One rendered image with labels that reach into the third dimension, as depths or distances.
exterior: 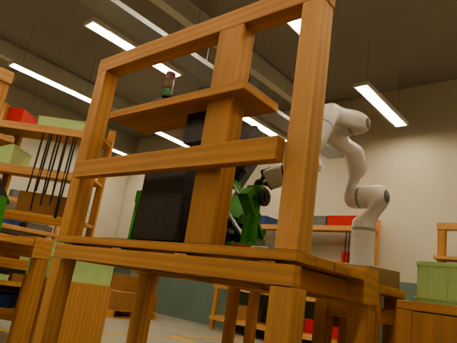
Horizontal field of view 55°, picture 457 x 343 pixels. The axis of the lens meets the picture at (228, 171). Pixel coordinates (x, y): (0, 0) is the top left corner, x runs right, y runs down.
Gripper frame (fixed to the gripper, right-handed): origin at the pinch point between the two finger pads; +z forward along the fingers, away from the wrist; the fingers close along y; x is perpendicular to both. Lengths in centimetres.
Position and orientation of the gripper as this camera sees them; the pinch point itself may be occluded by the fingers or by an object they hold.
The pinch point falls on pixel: (258, 182)
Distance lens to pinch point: 208.8
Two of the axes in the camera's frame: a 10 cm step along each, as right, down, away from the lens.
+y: -4.8, -8.5, -2.2
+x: -4.0, 4.4, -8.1
